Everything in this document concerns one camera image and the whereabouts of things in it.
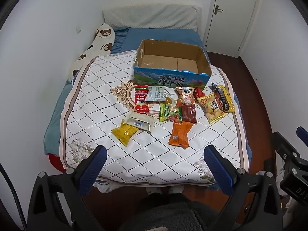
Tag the bear print pillow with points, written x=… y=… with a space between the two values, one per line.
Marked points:
x=101 y=42

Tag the blue bed sheet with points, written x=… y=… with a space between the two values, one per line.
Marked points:
x=156 y=35

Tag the small red snack packet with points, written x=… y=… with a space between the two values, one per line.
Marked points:
x=198 y=92

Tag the plain orange snack packet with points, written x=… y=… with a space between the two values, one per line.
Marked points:
x=180 y=133

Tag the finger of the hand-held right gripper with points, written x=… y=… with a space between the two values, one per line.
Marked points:
x=284 y=144
x=302 y=133

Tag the person's grey trouser legs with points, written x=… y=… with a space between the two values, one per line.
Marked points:
x=168 y=214

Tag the red snack packet green band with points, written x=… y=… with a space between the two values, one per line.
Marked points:
x=141 y=98

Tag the dark red snack packet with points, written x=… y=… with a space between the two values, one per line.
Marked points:
x=189 y=114

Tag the black and yellow snack packet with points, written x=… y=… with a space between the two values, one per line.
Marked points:
x=222 y=96

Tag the small brown egg packet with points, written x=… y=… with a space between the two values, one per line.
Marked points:
x=169 y=100

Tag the person's foot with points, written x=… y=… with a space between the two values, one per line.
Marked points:
x=176 y=190
x=154 y=190

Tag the yellow biscuit packet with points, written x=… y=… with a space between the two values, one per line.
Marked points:
x=211 y=108

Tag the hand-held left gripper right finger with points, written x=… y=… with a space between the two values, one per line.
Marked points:
x=216 y=166

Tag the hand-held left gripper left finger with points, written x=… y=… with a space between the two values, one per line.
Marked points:
x=95 y=164

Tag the grey headboard pillow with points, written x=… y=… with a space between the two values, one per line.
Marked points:
x=154 y=16

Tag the white wall socket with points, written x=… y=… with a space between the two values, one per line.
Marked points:
x=77 y=30

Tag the red object under bed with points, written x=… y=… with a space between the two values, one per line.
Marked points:
x=54 y=161

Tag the person's right foot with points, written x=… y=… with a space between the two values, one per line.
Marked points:
x=176 y=190

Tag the white quilted blanket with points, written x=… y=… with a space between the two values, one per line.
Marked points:
x=96 y=115

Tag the orange packet panda print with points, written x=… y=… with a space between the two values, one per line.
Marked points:
x=186 y=95

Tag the cardboard box blue print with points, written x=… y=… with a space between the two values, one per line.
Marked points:
x=168 y=80

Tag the white door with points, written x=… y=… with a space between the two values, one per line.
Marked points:
x=231 y=28

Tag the plain yellow snack packet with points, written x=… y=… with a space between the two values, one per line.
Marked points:
x=124 y=133

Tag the person's left foot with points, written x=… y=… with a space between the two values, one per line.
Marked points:
x=154 y=190

